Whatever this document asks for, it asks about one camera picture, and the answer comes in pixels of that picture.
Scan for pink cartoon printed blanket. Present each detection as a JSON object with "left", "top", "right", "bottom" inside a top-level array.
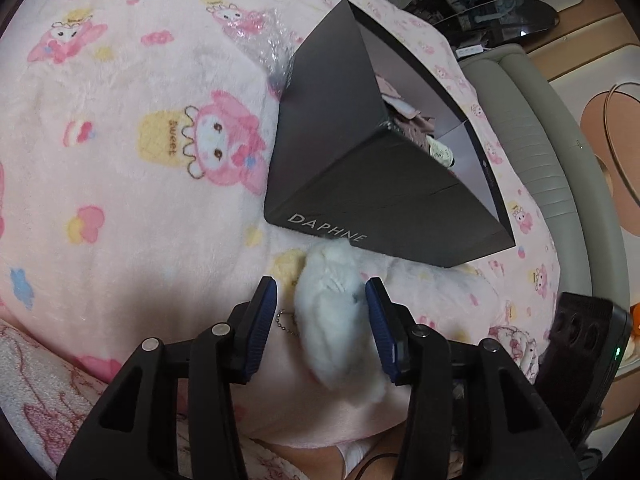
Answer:
[{"left": 0, "top": 0, "right": 561, "bottom": 461}]

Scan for clear plastic wrap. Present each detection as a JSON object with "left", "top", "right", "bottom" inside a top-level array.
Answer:
[{"left": 220, "top": 7, "right": 306, "bottom": 86}]

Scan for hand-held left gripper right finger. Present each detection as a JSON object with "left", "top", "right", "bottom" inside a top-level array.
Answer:
[{"left": 364, "top": 276, "right": 583, "bottom": 480}]

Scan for dark grey cardboard box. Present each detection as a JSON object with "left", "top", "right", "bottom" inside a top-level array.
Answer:
[{"left": 263, "top": 0, "right": 516, "bottom": 268}]

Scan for beige padded bed frame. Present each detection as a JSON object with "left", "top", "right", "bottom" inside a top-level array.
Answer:
[{"left": 457, "top": 42, "right": 631, "bottom": 361}]

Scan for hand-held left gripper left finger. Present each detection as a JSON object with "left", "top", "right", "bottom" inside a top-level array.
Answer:
[{"left": 56, "top": 276, "right": 278, "bottom": 480}]

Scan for black oval glass tabletop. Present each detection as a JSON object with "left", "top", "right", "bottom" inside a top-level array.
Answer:
[{"left": 432, "top": 0, "right": 560, "bottom": 45}]

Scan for white cartoon print cloth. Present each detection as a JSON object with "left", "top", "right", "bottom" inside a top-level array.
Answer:
[{"left": 0, "top": 320, "right": 541, "bottom": 480}]

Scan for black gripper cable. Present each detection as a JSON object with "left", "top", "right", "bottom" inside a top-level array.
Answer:
[{"left": 350, "top": 452, "right": 401, "bottom": 480}]

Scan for white plush keychain toy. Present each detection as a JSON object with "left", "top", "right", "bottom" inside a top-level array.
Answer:
[{"left": 275, "top": 242, "right": 388, "bottom": 406}]

